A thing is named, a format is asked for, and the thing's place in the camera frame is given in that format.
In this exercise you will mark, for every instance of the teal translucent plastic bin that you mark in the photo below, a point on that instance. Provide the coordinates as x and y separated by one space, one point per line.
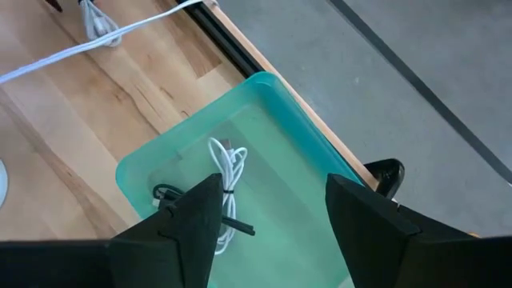
280 168

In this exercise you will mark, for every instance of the black aluminium table frame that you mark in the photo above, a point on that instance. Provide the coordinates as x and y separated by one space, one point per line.
225 40

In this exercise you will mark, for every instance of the black clamp at table edge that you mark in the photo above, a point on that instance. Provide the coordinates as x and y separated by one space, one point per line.
386 176

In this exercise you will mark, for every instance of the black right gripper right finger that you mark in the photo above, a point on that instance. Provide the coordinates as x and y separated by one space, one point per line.
372 232

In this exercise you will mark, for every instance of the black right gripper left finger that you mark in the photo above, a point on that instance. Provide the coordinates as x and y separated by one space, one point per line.
188 232

